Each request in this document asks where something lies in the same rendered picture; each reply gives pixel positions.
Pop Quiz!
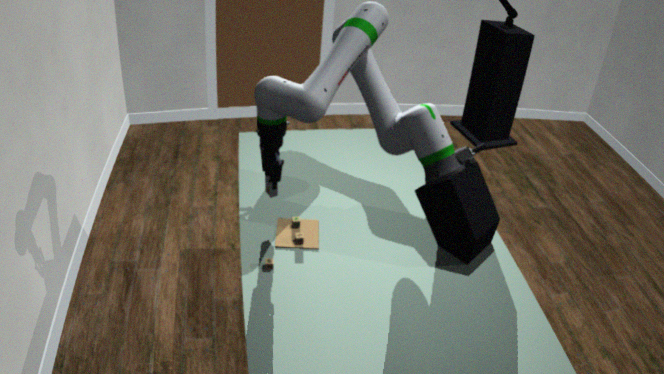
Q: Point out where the tan square mat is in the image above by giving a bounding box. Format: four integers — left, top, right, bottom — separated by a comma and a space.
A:
275, 218, 319, 249

